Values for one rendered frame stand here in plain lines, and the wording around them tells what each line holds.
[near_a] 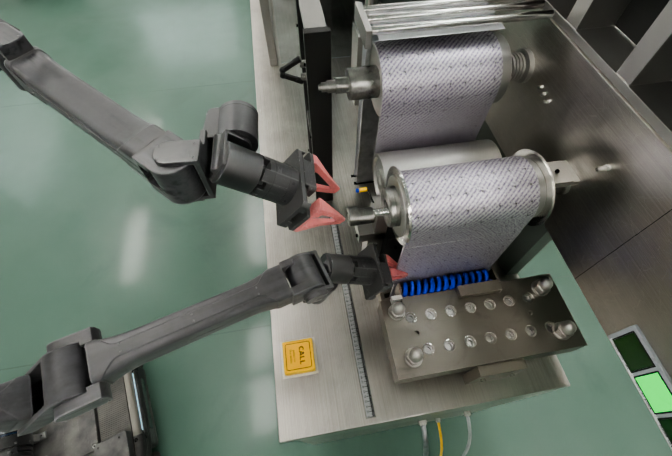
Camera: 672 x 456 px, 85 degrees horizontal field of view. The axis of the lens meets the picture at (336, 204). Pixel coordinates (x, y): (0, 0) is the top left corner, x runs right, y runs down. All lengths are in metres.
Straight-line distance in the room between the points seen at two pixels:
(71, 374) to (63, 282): 1.75
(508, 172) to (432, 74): 0.23
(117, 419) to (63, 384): 1.10
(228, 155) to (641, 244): 0.62
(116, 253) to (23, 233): 0.59
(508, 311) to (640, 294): 0.26
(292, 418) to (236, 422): 0.96
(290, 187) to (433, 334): 0.48
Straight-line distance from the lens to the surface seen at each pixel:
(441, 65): 0.75
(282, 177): 0.49
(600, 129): 0.75
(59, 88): 0.68
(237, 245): 2.11
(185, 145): 0.49
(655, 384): 0.79
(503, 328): 0.88
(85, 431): 1.80
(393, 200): 0.65
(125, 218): 2.46
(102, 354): 0.67
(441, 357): 0.82
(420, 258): 0.76
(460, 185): 0.66
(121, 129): 0.56
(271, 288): 0.64
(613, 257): 0.77
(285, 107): 1.40
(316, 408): 0.91
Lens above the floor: 1.81
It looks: 56 degrees down
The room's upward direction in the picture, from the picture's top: straight up
